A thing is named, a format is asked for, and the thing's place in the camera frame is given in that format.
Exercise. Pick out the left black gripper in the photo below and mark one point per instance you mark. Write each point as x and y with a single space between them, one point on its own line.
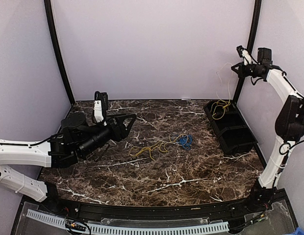
122 132

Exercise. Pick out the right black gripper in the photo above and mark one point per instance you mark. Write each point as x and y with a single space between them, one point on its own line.
241 72

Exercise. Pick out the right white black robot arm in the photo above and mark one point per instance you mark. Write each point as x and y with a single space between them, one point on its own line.
289 125

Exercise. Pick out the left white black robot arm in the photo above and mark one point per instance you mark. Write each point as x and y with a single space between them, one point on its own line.
76 140

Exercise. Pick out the black three-compartment bin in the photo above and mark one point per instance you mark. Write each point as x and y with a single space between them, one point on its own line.
229 126

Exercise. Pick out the blue object at corner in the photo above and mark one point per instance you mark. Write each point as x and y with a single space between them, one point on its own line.
299 231

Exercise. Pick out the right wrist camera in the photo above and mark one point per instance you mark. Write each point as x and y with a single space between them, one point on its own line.
244 54

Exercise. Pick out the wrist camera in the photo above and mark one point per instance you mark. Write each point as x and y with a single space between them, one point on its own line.
100 108
244 54

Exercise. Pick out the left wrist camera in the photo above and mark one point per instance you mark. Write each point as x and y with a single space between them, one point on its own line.
100 108

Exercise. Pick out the right black frame post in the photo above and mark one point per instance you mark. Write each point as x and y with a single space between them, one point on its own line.
250 45

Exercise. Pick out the black frame post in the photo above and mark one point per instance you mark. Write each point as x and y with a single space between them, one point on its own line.
250 45
57 51

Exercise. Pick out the white slotted cable duct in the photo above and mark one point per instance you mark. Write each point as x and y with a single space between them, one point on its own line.
126 227

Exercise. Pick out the left black frame post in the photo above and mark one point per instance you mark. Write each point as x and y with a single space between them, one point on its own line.
57 51

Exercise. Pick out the black front rail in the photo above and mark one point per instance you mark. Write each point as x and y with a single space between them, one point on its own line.
96 212

